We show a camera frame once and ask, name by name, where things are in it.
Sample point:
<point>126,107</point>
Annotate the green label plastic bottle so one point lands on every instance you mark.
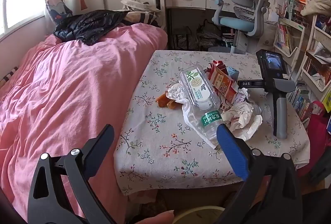
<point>210,119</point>

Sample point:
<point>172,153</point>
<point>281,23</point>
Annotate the floral tablecloth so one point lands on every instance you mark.
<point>160,141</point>

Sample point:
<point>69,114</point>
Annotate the beige canvas bag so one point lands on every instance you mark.
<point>134,4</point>

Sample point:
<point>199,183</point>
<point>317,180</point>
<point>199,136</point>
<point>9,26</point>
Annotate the grey plastic bag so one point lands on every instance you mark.
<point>209,32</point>

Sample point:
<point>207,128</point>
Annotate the yellow trash bin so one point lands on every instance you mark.
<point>196,215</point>

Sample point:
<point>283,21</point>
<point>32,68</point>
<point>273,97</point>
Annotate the clear plastic box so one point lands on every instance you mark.
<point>199,87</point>

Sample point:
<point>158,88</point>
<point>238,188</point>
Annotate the white tote bag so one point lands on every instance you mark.
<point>267,37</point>

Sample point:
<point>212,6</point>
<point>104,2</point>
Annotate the folded white paper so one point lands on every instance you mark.
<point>323,52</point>

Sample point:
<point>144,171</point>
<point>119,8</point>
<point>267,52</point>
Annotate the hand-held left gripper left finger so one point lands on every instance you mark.
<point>99,151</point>

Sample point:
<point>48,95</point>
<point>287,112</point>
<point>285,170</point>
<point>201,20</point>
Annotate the red orange snack bag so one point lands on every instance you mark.
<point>222,81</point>

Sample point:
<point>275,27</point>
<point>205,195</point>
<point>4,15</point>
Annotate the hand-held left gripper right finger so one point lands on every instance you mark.
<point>232,151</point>

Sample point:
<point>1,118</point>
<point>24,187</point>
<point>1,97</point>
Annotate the person's left hand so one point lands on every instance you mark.
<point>155,218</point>

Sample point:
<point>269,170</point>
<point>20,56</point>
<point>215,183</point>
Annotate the pink blanket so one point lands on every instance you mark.
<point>64,97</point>

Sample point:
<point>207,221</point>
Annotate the clear plastic water bottle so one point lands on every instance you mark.
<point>192,120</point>

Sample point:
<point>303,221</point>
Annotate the large white paper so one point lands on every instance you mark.
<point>243,115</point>

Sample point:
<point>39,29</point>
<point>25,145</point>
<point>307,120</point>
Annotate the orange peel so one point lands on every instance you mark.
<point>161,100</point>
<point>172,103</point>

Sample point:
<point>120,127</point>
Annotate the white printed wrapper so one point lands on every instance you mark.
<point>239,100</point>

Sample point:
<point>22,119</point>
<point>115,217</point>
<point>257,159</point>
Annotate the row of books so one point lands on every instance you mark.
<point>300,102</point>

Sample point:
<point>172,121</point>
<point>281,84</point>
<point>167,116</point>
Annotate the black puffer jacket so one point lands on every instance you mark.
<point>88,25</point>

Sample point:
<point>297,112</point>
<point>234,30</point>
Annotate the blue paper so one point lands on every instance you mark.
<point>233,74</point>

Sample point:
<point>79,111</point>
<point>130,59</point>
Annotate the striped pillow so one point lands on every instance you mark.
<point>144,17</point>

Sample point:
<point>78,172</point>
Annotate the yellow box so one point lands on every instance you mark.
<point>327,101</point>

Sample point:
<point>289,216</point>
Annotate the beige cloth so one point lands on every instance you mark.
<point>316,6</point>

